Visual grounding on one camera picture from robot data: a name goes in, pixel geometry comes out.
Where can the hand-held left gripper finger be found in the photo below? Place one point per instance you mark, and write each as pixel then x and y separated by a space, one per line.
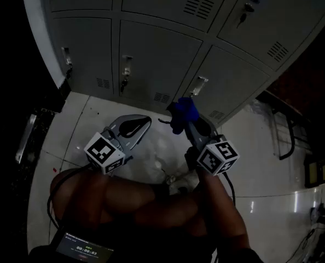
pixel 138 136
pixel 129 120

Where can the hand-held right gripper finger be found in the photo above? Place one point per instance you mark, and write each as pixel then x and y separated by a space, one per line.
pixel 196 138
pixel 212 130

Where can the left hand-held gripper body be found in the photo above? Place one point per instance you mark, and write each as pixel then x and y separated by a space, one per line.
pixel 105 153

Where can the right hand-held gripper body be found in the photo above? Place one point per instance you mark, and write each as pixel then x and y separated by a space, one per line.
pixel 218 157

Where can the blue cloth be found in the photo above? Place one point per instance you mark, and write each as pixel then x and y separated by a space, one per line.
pixel 183 111

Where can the grey metal locker door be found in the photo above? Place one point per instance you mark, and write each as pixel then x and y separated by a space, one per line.
pixel 233 81

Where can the person's left forearm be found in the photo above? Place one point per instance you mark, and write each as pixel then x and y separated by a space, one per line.
pixel 91 193

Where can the person's right forearm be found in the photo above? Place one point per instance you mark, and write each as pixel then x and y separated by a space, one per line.
pixel 220 201

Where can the grey metal lockers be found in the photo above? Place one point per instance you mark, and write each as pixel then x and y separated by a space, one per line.
pixel 157 51

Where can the locker key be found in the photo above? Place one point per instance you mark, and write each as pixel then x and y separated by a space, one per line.
pixel 68 74
pixel 123 83
pixel 247 8

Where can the white sneaker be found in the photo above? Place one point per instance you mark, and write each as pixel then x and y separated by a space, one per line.
pixel 176 183

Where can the person's right leg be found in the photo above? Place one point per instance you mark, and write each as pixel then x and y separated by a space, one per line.
pixel 168 212

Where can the silver metal bar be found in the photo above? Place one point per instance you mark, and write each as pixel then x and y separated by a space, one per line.
pixel 25 138

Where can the black box with yellow panels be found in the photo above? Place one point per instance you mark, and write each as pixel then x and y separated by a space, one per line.
pixel 313 171

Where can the black phone with lit screen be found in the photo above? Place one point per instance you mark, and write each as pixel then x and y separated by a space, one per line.
pixel 83 252

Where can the black metal tube frame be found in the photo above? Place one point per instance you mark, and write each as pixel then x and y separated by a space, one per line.
pixel 292 141

